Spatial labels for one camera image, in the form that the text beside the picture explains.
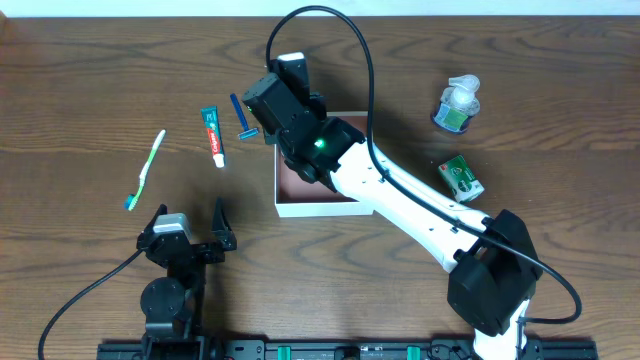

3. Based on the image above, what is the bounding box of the green white toothbrush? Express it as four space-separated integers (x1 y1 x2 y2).
124 129 166 211

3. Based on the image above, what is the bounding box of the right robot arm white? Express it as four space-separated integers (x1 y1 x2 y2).
242 73 541 359

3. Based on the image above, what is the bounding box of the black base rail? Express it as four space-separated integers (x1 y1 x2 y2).
97 337 599 360

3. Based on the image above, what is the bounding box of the clear pump soap bottle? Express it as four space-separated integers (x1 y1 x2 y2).
431 74 480 135

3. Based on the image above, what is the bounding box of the blue disposable razor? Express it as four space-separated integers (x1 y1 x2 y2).
230 93 259 140

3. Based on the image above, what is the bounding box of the green soap bar pack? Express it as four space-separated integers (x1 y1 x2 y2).
438 155 484 203

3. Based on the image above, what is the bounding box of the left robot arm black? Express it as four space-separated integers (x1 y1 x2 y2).
136 199 237 360

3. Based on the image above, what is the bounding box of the white box pink interior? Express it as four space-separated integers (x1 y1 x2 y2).
273 110 375 219

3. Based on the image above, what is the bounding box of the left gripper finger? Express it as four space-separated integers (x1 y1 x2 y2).
211 197 237 251
143 204 167 234

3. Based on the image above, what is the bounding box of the Colgate toothpaste tube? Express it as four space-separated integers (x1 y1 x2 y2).
201 106 225 168

